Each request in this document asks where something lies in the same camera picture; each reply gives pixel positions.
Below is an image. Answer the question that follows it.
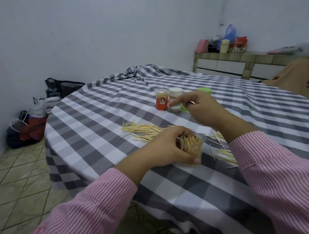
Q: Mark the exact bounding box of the person's left hand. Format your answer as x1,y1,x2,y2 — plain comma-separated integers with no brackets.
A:
144,126,201,169

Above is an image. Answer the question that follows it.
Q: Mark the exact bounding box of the person's right hand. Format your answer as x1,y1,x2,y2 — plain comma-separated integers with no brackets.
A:
169,91,234,130

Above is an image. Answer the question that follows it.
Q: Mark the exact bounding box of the clear plastic toothpick container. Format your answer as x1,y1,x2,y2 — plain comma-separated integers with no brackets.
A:
179,134,203,168

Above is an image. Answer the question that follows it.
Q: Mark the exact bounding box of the person's left forearm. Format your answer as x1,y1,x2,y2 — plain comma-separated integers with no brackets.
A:
31,143,157,234

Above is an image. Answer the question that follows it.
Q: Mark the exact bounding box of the person's right forearm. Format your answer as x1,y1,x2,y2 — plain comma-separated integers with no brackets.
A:
214,114,309,234

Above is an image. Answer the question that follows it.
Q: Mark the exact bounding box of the bundle of upright toothpicks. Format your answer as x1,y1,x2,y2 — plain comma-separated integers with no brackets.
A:
181,135,203,155

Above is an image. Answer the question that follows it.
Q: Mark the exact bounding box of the small scattered toothpick pile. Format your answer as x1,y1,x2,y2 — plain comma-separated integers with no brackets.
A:
204,130,239,169

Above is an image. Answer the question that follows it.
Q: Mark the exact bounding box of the large pile of loose toothpicks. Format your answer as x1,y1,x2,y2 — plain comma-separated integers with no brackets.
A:
119,121,180,144

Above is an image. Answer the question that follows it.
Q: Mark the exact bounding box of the orange label toothpick jar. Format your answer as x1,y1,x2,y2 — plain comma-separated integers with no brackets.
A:
156,89,169,111

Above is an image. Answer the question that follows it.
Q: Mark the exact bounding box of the white lid clear jar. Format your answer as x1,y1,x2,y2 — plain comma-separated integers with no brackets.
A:
168,87,183,112

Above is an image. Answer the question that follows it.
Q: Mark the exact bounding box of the green round plastic container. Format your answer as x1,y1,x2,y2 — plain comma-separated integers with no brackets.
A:
181,87,212,113

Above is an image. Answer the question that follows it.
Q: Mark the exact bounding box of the grey white checkered tablecloth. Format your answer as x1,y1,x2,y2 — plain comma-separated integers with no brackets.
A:
44,64,309,234

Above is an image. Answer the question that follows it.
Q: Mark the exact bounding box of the tiled counter with white drawers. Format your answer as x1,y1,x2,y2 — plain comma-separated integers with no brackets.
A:
192,52,309,82

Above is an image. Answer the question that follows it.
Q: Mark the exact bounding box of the pink paper bag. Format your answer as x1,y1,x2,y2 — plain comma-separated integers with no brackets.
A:
195,39,209,54

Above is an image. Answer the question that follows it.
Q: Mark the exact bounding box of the black plastic bag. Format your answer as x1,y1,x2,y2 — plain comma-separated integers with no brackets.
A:
208,36,222,53

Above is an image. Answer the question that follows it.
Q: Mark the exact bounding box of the cream plastic bottle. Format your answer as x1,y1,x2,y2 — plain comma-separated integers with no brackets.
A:
220,39,230,54

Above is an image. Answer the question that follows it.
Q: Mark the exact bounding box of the red food packet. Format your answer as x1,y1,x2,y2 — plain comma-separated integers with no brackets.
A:
232,36,248,53

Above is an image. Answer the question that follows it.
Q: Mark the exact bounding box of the blue plastic bag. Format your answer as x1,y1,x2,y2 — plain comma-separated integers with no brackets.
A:
219,24,238,50

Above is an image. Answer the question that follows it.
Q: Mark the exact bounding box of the white flat item on counter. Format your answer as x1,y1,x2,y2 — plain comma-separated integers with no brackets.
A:
267,44,304,55

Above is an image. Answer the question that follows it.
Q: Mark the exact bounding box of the white plastic bag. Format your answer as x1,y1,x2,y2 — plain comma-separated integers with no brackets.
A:
27,96,61,119

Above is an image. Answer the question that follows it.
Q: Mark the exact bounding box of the red and dark bag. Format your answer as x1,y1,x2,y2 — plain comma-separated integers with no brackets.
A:
6,110,48,149

